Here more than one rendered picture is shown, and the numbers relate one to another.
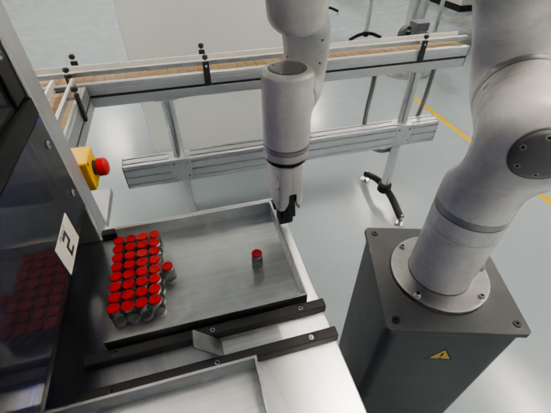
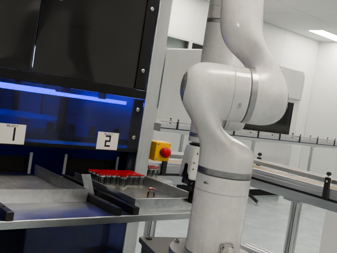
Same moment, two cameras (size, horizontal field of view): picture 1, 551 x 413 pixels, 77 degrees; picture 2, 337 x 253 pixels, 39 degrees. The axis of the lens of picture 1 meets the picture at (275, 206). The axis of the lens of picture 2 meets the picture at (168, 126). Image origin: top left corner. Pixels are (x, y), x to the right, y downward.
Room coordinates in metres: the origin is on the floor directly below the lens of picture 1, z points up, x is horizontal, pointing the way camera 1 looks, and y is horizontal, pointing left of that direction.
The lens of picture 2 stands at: (-0.13, -1.22, 1.19)
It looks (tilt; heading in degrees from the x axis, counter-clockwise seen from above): 3 degrees down; 65
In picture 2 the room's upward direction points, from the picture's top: 9 degrees clockwise
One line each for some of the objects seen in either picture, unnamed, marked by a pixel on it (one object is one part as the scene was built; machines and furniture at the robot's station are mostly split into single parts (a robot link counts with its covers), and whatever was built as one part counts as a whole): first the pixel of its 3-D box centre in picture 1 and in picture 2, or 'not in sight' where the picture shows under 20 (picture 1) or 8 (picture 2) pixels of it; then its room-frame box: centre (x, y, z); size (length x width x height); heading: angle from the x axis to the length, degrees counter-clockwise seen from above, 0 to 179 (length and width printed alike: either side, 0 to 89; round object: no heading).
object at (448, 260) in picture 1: (453, 243); (217, 215); (0.43, -0.33, 0.95); 0.19 x 0.19 x 0.18
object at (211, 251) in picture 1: (203, 264); (136, 190); (0.43, 0.14, 0.90); 0.34 x 0.26 x 0.04; 105
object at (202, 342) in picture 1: (239, 335); (97, 189); (0.27, 0.06, 0.91); 0.14 x 0.03 x 0.06; 106
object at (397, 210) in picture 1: (382, 192); not in sight; (1.64, -0.66, 0.07); 0.50 x 0.08 x 0.14; 15
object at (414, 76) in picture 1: (398, 137); not in sight; (1.64, -0.66, 0.46); 0.09 x 0.09 x 0.77; 15
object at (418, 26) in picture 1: (421, 38); not in sight; (1.87, -0.74, 0.90); 0.28 x 0.12 x 0.14; 15
